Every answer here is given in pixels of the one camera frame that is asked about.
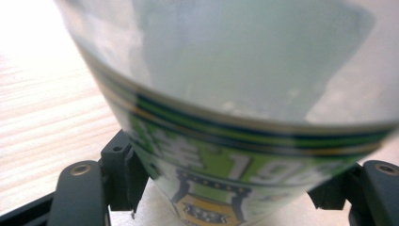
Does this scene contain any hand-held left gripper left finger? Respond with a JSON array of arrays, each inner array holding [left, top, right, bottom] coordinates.
[[100, 128, 151, 219]]

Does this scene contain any glass bottle with yellow cap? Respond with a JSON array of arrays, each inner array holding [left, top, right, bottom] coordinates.
[[54, 0, 399, 226]]

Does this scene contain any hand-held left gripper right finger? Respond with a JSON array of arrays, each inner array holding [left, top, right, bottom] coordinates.
[[306, 163, 367, 211]]

